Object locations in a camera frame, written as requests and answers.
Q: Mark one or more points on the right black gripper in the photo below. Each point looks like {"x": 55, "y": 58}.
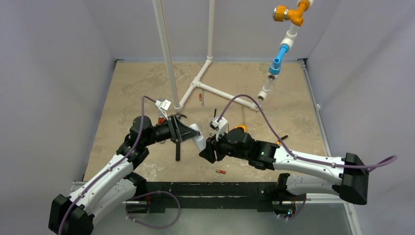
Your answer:
{"x": 214, "y": 150}

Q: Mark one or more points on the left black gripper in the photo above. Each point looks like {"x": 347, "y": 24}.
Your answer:
{"x": 177, "y": 130}

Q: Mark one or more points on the white remote control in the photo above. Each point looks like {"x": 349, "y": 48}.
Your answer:
{"x": 200, "y": 140}

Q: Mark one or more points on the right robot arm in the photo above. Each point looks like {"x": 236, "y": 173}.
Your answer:
{"x": 345, "y": 177}

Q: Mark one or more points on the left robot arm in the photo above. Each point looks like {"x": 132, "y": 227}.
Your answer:
{"x": 79, "y": 212}

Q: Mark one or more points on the yellow tape measure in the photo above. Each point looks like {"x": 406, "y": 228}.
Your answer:
{"x": 243, "y": 127}

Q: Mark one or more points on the blue pipe fitting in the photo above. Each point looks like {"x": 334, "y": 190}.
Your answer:
{"x": 275, "y": 66}

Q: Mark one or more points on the orange pipe valve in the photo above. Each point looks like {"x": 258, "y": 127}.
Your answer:
{"x": 282, "y": 13}

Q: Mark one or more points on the black handled hammer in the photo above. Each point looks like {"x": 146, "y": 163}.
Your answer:
{"x": 177, "y": 147}

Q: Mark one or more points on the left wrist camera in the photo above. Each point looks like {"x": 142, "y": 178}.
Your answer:
{"x": 162, "y": 107}

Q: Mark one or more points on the orange handled pliers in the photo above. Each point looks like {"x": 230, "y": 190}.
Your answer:
{"x": 282, "y": 138}

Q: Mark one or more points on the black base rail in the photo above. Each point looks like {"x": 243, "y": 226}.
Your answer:
{"x": 156, "y": 197}

